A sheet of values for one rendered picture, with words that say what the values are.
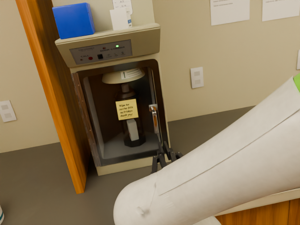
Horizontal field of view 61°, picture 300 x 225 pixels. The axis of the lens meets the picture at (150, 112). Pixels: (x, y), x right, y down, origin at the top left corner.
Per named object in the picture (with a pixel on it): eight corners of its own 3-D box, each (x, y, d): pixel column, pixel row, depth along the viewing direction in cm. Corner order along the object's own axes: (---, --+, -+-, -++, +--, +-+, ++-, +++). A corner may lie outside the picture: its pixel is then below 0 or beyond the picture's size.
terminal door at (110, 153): (97, 166, 106) (72, 72, 90) (169, 152, 108) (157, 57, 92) (97, 167, 105) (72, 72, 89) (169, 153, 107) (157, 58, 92)
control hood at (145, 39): (68, 66, 90) (60, 37, 86) (159, 51, 92) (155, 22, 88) (62, 74, 79) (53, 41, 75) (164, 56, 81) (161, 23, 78)
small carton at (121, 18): (117, 28, 85) (114, 9, 82) (132, 27, 84) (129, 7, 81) (113, 30, 80) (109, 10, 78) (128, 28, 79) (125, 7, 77)
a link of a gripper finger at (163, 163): (173, 184, 68) (168, 185, 68) (162, 162, 78) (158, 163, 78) (172, 172, 66) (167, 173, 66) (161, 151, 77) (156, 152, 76)
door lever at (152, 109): (158, 127, 102) (151, 128, 102) (155, 105, 98) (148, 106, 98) (160, 133, 97) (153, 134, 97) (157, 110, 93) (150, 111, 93)
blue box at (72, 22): (65, 36, 85) (58, 7, 82) (95, 31, 86) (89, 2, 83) (60, 39, 76) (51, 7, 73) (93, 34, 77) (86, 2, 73)
